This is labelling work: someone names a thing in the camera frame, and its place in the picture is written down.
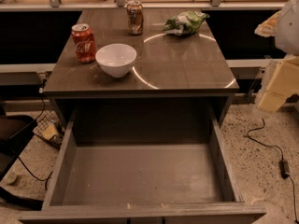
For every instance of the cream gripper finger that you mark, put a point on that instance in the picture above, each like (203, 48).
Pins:
(282, 85)
(268, 27)

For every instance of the green jalapeno chip bag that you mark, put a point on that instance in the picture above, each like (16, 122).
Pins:
(185, 23)

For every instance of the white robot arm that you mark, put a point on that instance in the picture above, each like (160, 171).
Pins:
(284, 27)

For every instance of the white ceramic bowl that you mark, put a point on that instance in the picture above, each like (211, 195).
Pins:
(116, 60)

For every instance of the gold soda can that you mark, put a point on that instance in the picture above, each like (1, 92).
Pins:
(135, 17)

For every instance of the grey cabinet with table top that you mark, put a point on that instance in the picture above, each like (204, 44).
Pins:
(166, 65)

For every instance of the red cola can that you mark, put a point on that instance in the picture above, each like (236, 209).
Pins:
(84, 42)

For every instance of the open grey drawer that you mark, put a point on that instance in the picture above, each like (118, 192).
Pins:
(143, 163)

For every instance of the black chair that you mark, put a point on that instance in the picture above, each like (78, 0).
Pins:
(15, 133)

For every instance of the small green round object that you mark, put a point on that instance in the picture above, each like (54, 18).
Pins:
(11, 178)

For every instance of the black power adapter with cable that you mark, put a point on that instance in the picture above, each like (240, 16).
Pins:
(284, 166)

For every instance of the wire basket with items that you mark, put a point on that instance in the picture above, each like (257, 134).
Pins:
(49, 129)

